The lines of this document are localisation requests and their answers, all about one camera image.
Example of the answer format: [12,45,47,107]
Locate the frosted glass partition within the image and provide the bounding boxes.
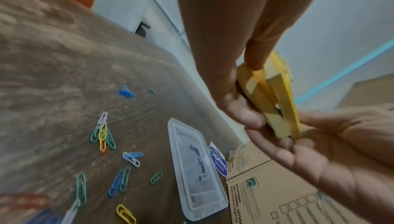
[147,0,394,112]

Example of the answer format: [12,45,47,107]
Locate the person's left hand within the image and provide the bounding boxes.
[171,0,325,130]

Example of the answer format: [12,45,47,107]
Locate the dark wooden chair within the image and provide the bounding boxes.
[135,21,152,38]

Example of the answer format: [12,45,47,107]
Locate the clear plastic container lid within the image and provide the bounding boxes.
[167,117,229,222]

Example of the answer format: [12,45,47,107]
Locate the yellow sticky note pad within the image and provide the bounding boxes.
[263,50,303,139]
[236,63,291,139]

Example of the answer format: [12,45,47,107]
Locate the round blue sticker card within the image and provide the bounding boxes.
[208,141,228,177]

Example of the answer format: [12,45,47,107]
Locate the coloured paper clips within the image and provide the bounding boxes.
[0,84,164,224]

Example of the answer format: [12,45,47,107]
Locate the large printed cardboard box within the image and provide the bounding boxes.
[225,73,394,224]

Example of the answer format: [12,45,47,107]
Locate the person's right hand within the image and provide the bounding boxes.
[245,107,394,224]

